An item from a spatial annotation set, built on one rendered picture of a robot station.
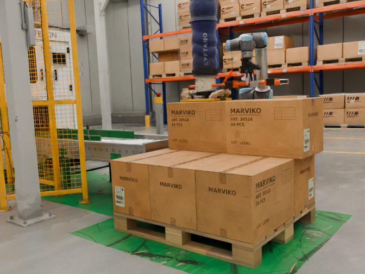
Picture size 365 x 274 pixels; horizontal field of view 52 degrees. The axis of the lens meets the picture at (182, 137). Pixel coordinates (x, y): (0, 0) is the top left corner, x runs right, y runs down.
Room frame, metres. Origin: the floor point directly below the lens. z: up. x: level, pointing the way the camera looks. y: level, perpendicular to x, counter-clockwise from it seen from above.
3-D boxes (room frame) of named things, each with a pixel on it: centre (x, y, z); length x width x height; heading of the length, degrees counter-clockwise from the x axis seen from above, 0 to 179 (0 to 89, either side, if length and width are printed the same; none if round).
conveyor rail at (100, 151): (3.95, 1.23, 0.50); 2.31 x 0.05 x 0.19; 51
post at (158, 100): (4.22, 0.25, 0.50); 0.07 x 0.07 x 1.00; 51
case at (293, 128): (2.81, -0.69, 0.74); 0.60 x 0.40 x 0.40; 50
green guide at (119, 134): (4.64, 1.13, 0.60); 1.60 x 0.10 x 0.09; 51
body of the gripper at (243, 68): (2.98, -0.53, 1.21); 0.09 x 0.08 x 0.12; 52
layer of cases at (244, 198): (2.81, -0.22, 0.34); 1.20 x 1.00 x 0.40; 51
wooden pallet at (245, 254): (2.81, -0.22, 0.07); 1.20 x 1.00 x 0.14; 51
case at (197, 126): (3.20, -0.23, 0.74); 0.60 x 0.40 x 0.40; 51
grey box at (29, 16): (3.23, 1.27, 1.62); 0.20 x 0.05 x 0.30; 51
